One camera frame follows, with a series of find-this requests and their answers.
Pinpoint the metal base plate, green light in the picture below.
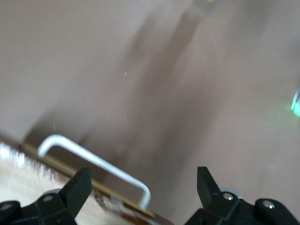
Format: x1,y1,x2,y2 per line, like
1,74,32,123
290,84,300,119

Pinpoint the light wood drawer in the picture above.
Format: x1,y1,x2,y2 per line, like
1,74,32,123
0,134,175,225

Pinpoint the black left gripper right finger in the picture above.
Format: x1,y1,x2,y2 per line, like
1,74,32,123
185,166,300,225

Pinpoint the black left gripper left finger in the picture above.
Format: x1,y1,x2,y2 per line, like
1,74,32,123
0,167,93,225

